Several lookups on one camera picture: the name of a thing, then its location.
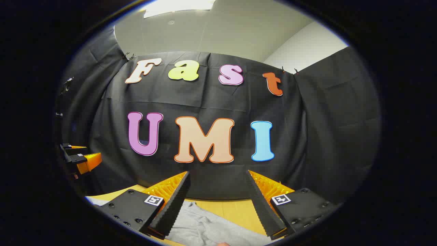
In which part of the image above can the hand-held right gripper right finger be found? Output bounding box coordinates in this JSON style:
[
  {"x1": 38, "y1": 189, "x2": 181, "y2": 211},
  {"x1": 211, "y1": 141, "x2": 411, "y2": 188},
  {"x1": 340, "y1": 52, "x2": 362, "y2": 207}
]
[{"x1": 246, "y1": 170, "x2": 342, "y2": 240}]

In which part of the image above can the grey zip-neck sweatshirt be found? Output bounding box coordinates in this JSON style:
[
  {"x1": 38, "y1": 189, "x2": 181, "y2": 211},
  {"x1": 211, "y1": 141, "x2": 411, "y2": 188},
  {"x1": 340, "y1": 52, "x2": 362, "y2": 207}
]
[{"x1": 85, "y1": 196, "x2": 284, "y2": 246}]

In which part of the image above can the black backdrop cloth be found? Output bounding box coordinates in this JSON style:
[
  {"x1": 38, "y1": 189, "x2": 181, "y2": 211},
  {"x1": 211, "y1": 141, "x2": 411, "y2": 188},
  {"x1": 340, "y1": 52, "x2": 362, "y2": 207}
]
[{"x1": 55, "y1": 26, "x2": 381, "y2": 205}]

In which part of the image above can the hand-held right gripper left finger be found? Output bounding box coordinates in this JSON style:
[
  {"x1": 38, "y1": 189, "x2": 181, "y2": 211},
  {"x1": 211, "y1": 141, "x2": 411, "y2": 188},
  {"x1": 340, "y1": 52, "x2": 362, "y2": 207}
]
[{"x1": 90, "y1": 171, "x2": 191, "y2": 240}]

